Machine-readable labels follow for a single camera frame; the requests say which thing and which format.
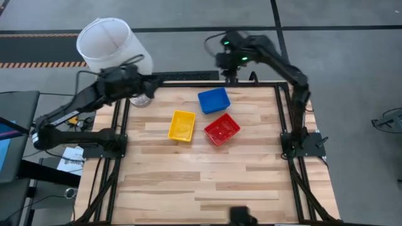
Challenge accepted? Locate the white printed paper sheet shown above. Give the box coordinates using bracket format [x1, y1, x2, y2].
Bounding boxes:
[56, 146, 85, 176]

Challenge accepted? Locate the black aluminium table frame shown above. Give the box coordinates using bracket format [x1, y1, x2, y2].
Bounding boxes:
[73, 80, 342, 226]

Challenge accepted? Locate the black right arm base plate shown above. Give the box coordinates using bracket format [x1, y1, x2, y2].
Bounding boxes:
[280, 131, 327, 158]

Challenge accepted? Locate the white shade silver table lamp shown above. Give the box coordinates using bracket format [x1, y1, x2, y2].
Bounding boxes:
[76, 17, 154, 108]

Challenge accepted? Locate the blue screen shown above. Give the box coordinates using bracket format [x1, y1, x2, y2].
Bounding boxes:
[0, 121, 16, 172]

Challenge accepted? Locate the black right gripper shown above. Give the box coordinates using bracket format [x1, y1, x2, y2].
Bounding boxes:
[215, 50, 245, 84]

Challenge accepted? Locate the black box-shaped object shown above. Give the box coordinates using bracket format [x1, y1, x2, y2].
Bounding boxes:
[229, 205, 259, 226]

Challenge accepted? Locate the grey ring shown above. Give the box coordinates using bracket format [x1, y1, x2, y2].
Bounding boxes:
[64, 187, 79, 200]

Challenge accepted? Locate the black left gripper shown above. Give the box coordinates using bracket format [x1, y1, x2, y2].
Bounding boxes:
[124, 67, 163, 99]

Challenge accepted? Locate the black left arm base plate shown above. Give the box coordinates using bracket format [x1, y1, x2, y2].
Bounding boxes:
[82, 134, 128, 159]

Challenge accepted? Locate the dark grey desk panel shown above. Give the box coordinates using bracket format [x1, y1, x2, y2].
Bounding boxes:
[0, 90, 41, 185]

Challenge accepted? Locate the black desk bar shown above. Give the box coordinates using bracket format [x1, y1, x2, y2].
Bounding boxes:
[17, 159, 82, 188]

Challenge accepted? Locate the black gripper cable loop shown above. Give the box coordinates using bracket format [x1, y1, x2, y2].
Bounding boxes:
[203, 31, 227, 59]

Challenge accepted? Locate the black perforated panel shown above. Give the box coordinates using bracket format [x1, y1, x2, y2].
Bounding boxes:
[152, 70, 220, 83]

